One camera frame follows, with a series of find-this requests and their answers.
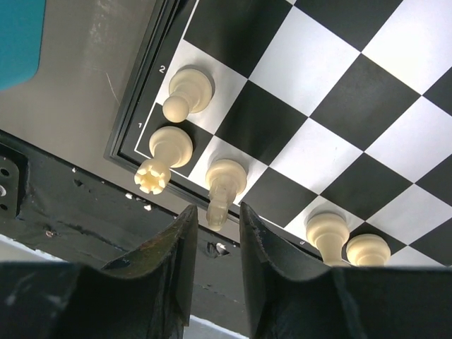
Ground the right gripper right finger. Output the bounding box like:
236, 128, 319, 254
239, 203, 451, 338

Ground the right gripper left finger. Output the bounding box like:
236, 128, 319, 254
1, 206, 198, 338

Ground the white king piece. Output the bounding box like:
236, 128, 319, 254
306, 213, 350, 266

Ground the white queen piece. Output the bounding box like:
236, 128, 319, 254
346, 234, 391, 266

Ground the white knight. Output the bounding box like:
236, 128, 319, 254
206, 159, 247, 232

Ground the black white chess board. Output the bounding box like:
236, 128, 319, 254
108, 1, 451, 267

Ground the white rook left corner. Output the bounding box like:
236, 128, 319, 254
133, 126, 194, 195

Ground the white pawn far left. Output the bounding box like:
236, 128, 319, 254
162, 67, 215, 123

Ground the blue plastic tray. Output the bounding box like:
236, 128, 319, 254
1, 0, 46, 90

